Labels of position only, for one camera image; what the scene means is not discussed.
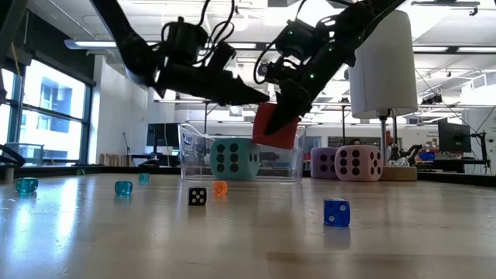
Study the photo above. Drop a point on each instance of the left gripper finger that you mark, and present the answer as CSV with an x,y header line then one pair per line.
x,y
236,93

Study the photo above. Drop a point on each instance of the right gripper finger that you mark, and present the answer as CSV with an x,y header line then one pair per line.
x,y
288,112

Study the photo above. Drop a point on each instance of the large red foam die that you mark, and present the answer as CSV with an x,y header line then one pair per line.
x,y
283,141

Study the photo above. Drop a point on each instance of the large purple foam die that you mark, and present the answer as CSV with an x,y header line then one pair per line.
x,y
317,170

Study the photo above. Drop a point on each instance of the large teal foam die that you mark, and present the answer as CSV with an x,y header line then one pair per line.
x,y
240,170

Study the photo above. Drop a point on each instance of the large pink foam die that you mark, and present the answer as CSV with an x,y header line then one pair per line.
x,y
358,174

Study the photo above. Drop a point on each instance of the small translucent orange die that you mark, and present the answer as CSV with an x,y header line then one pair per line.
x,y
219,188

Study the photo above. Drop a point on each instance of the small translucent teal die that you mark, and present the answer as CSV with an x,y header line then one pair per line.
x,y
143,178
123,188
26,184

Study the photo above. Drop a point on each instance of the small translucent blue die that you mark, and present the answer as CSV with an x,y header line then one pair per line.
x,y
336,212

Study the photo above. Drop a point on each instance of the small black die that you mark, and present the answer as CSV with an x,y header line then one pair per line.
x,y
193,196

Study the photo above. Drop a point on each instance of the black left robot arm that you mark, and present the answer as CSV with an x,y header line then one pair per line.
x,y
128,42

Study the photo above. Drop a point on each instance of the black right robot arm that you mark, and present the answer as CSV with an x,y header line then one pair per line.
x,y
360,23

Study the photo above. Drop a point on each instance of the round black ceiling speaker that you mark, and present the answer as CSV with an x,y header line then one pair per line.
x,y
263,69

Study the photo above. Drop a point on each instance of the long ceiling light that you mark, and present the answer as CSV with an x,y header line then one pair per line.
x,y
430,49
93,43
244,45
476,49

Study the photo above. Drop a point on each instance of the black computer monitor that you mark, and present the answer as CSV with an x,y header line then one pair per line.
x,y
453,137
162,135

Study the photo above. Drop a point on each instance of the clear plastic container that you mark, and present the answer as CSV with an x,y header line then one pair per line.
x,y
193,162

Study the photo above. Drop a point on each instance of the white shade table lamp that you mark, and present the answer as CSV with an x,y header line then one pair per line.
x,y
383,69

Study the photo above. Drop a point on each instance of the red desk lamp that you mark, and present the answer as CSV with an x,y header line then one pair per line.
x,y
389,138

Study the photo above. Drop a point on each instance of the stack of wooden blocks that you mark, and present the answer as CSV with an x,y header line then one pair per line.
x,y
114,160

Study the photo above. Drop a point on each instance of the clear plastic wrap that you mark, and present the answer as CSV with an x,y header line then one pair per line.
x,y
399,162

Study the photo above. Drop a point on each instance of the large window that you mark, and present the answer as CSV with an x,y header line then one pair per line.
x,y
54,97

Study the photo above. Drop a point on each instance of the blue box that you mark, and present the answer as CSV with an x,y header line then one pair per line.
x,y
426,156

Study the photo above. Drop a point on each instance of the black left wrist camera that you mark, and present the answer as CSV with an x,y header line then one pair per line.
x,y
184,38

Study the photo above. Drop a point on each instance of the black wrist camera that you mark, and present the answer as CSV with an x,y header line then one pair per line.
x,y
184,38
300,38

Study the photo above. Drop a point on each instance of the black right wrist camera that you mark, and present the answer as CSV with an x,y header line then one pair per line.
x,y
300,38

